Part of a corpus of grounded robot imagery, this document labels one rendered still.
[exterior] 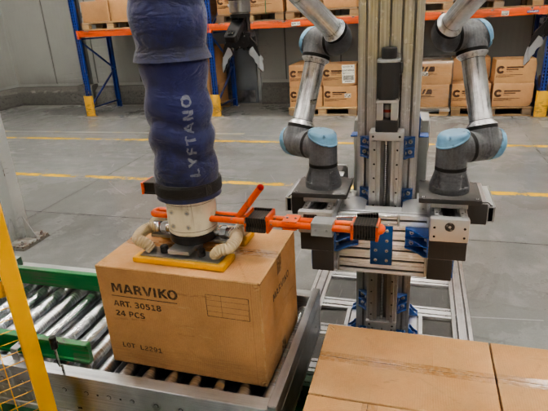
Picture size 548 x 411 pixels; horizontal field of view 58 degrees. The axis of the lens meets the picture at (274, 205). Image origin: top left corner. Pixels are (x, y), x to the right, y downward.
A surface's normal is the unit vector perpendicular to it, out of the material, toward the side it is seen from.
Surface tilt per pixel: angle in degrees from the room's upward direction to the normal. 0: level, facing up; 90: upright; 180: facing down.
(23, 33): 90
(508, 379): 0
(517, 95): 89
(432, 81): 88
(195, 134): 71
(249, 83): 90
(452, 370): 0
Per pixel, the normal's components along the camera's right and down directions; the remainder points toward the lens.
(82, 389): -0.27, 0.36
